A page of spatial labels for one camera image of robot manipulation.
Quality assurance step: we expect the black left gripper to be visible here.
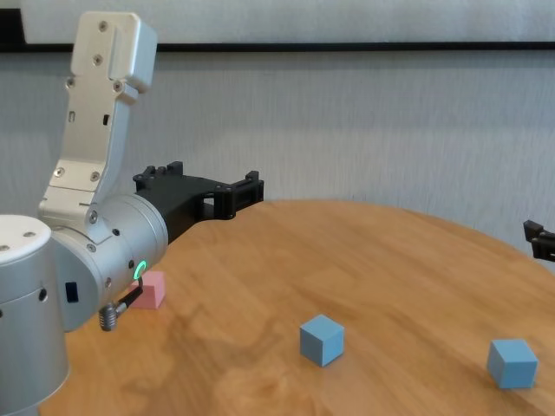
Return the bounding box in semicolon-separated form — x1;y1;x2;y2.
132;160;265;244

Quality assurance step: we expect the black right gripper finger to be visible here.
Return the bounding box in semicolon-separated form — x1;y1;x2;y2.
523;219;555;262

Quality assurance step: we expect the blue cube block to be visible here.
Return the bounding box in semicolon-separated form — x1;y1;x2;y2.
299;314;346;368
486;339;539;390

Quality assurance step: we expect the pink cube block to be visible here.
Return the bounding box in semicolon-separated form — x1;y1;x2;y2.
129;271;167;309

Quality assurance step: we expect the white foam board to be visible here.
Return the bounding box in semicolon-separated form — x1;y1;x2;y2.
20;0;555;45

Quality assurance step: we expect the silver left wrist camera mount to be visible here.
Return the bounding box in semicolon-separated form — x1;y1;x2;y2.
37;11;158;244

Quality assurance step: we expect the left arm cable with connector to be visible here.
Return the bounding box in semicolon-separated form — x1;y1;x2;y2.
98;276;148;333

